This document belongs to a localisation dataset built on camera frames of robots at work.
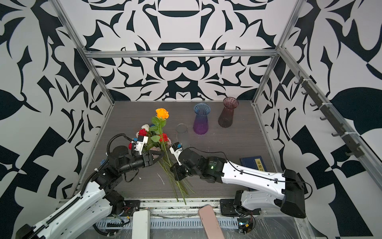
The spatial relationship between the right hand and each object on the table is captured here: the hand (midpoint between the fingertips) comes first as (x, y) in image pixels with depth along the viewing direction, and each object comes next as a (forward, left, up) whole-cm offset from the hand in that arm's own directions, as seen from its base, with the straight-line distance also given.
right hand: (169, 170), depth 68 cm
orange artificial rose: (+28, +6, +6) cm, 29 cm away
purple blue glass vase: (+31, -16, -7) cm, 35 cm away
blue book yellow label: (+11, -47, -19) cm, 52 cm away
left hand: (+7, +3, +3) cm, 8 cm away
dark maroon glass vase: (+38, -32, -10) cm, 51 cm away
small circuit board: (-19, -34, -20) cm, 44 cm away
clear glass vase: (+20, -5, +1) cm, 20 cm away
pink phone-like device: (-18, -18, -16) cm, 30 cm away
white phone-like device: (-19, +13, -13) cm, 26 cm away
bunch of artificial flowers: (-3, -4, -18) cm, 18 cm away
